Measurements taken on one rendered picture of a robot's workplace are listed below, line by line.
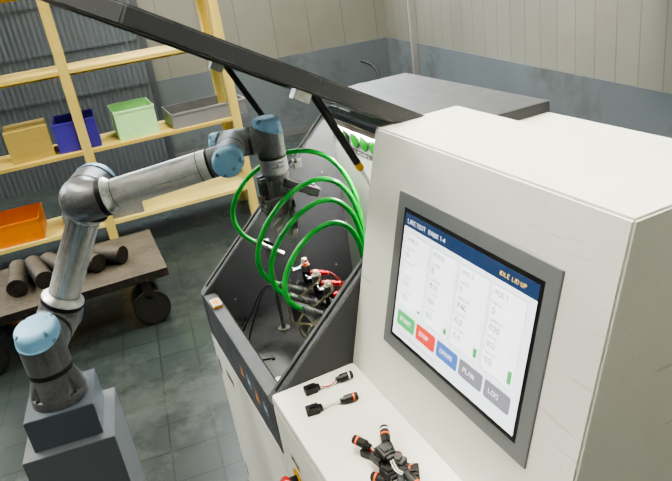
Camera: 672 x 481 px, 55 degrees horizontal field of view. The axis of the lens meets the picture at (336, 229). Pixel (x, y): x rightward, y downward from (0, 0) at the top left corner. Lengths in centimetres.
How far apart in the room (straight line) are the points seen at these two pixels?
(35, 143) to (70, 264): 325
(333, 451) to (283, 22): 639
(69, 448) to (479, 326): 122
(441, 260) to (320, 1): 645
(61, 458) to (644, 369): 148
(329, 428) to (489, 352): 45
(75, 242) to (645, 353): 140
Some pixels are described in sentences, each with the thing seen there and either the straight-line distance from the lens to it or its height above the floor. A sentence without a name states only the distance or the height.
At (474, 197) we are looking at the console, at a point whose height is 149.
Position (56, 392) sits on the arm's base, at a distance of 191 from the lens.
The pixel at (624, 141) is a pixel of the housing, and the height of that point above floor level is 147.
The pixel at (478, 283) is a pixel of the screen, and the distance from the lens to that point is 115.
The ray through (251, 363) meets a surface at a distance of 176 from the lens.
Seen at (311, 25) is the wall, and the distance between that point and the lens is 753.
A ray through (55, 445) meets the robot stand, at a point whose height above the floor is 81.
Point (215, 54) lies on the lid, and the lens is 127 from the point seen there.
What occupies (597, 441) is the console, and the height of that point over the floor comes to 121.
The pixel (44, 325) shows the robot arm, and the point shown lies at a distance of 187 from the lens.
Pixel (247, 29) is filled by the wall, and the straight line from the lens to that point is 736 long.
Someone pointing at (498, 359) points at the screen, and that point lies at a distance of 114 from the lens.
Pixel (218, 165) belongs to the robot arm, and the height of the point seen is 149.
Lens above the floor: 192
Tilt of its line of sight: 23 degrees down
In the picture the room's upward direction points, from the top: 9 degrees counter-clockwise
